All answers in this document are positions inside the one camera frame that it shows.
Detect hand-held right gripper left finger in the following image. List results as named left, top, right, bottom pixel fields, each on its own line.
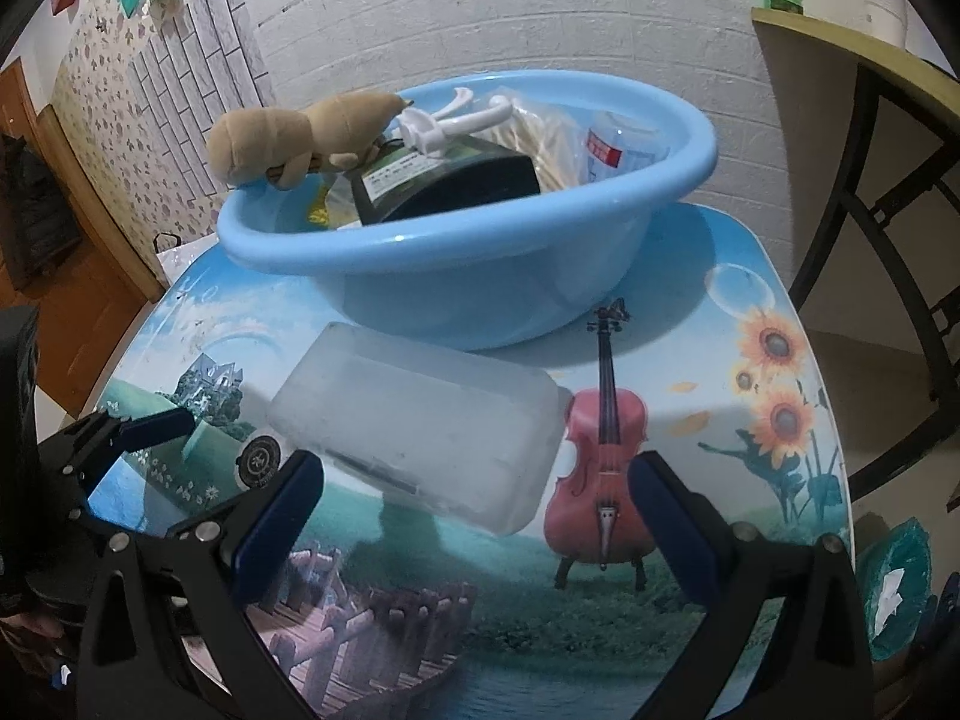
left=75, top=450, right=327, bottom=720

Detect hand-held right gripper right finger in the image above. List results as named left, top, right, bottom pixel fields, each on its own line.
left=626, top=450, right=875, bottom=720

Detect dark hanging cloth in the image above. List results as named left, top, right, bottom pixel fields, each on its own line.
left=0, top=135, right=83, bottom=293

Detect blue plastic basin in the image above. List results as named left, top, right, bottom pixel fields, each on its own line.
left=217, top=69, right=719, bottom=352

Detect wooden side table black legs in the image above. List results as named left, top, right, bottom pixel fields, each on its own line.
left=752, top=6, right=960, bottom=526

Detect wooden door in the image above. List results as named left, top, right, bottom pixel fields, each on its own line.
left=0, top=64, right=166, bottom=421

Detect clear plastic lidded box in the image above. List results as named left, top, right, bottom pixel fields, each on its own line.
left=266, top=321, right=571, bottom=539

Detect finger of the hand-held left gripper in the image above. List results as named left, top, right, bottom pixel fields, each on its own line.
left=112, top=405, right=197, bottom=455
left=39, top=411, right=130, bottom=512

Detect clear toothpick box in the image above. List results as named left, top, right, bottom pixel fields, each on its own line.
left=487, top=94, right=593, bottom=192

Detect green trash bin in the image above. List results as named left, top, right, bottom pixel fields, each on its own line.
left=855, top=516, right=935, bottom=665

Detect clear plastic bag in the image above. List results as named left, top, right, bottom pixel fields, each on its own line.
left=581, top=111, right=668, bottom=185

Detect round black patterned disc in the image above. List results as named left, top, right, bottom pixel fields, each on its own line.
left=234, top=431, right=286, bottom=492

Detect white plastic hook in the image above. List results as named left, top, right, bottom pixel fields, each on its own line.
left=396, top=86, right=515, bottom=158

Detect black bottle green label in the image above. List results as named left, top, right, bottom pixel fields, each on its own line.
left=352, top=136, right=542, bottom=226

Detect beige plush toy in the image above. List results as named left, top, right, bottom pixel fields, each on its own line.
left=206, top=90, right=415, bottom=188

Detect printed scenery desktop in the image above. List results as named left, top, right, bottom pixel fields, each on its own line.
left=71, top=202, right=852, bottom=720

